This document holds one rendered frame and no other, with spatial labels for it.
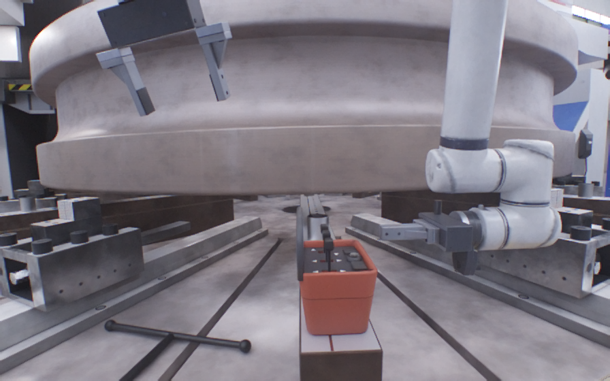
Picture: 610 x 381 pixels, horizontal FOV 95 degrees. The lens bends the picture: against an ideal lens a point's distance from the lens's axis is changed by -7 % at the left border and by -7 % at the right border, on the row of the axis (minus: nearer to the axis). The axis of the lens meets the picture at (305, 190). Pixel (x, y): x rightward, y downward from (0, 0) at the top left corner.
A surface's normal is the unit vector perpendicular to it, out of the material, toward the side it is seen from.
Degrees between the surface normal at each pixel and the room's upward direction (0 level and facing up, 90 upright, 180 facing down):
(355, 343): 0
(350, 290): 97
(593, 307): 72
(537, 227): 91
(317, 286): 97
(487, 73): 103
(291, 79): 90
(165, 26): 114
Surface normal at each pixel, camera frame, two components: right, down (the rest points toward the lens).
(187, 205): 0.72, 0.07
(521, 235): 0.03, 0.27
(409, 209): -0.70, 0.11
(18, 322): 0.87, -0.29
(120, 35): -0.07, 0.51
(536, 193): -0.16, 0.16
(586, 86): -0.94, 0.07
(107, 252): 0.93, 0.03
